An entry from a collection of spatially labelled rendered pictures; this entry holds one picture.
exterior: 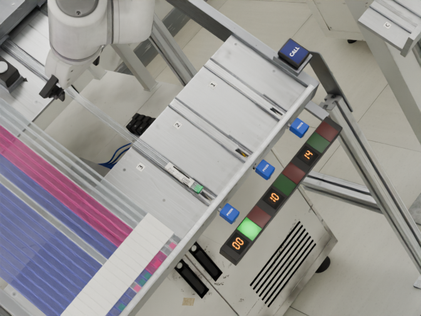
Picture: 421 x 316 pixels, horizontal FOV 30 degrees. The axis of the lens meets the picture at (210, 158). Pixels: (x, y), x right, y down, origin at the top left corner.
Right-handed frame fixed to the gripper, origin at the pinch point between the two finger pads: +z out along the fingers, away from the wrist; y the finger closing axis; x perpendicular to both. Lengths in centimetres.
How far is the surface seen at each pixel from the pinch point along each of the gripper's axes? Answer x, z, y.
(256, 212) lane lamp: 41.0, 4.9, -3.6
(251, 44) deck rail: 19.7, 6.4, -30.2
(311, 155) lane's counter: 42.6, 4.6, -19.3
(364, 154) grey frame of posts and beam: 52, 19, -33
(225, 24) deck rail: 13.1, 7.6, -30.6
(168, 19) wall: -33, 198, -107
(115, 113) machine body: 0, 67, -18
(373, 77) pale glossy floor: 50, 102, -97
